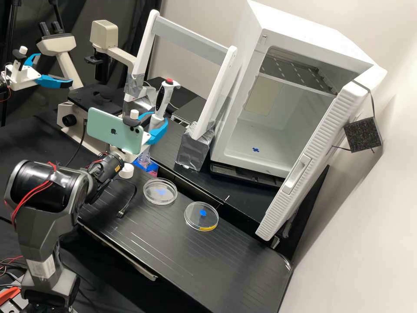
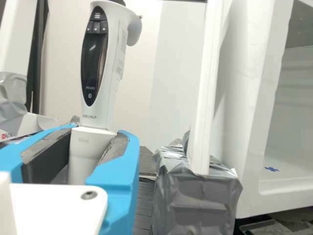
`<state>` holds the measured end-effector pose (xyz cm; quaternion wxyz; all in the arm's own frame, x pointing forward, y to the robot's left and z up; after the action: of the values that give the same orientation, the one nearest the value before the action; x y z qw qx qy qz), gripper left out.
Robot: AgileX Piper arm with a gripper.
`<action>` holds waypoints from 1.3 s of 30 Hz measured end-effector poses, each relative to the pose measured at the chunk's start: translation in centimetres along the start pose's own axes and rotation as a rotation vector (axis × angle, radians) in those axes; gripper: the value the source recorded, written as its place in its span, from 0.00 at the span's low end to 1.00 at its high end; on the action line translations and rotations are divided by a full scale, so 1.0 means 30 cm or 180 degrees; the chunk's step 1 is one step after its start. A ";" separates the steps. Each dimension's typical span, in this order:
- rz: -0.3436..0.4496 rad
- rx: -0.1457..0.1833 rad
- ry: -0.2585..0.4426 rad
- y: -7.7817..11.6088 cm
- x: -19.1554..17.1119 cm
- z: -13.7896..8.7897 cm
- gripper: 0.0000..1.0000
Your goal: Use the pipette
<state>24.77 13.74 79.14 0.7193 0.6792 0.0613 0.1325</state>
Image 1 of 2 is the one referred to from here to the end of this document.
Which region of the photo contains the black cable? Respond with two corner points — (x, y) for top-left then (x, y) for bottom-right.
(109, 179), (138, 218)
(66, 118), (89, 167)

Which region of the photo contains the white cap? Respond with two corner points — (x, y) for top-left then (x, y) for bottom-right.
(118, 163), (135, 179)

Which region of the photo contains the white pipette stand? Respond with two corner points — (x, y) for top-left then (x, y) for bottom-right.
(123, 9), (239, 172)

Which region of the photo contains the cream microscope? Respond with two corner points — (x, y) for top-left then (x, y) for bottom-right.
(36, 19), (152, 163)

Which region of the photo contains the small bottle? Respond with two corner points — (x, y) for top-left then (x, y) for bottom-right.
(136, 150), (154, 170)

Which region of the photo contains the pipette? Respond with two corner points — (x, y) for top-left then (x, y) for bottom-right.
(148, 78), (182, 133)

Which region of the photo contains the incubator door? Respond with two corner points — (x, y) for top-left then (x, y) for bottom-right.
(255, 80), (384, 242)

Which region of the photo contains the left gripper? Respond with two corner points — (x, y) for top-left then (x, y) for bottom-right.
(4, 53), (74, 92)

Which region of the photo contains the petri dish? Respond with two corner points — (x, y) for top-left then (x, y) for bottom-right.
(142, 177), (178, 205)

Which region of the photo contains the blue bottle holder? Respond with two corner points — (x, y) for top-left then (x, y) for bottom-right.
(135, 161), (159, 174)

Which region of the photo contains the white incubator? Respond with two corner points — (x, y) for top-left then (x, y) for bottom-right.
(210, 0), (388, 180)

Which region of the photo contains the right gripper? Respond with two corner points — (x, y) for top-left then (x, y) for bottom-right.
(109, 111), (169, 163)

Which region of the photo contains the right wrist camera phone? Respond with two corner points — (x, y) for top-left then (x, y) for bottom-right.
(86, 107), (146, 154)

